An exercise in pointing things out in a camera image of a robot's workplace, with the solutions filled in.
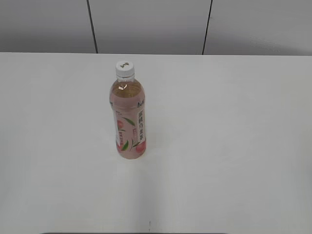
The pink peach tea bottle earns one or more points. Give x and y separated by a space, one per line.
127 100

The white bottle cap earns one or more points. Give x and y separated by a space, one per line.
124 69

